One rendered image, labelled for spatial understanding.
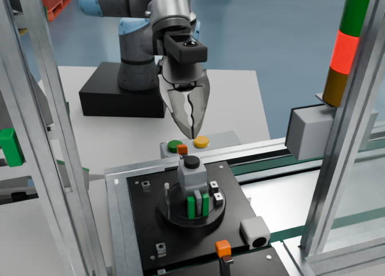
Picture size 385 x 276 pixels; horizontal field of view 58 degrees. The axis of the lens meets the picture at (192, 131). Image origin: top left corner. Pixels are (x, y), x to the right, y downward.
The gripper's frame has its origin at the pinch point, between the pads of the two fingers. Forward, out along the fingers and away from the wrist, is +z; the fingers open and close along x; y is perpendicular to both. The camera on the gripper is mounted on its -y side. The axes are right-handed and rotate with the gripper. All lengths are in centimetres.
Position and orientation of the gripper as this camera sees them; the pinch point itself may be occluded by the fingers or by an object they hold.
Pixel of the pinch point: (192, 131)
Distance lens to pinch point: 60.5
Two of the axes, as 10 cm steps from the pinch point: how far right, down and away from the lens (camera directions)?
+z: 1.8, 9.8, -0.7
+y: -2.1, 1.1, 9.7
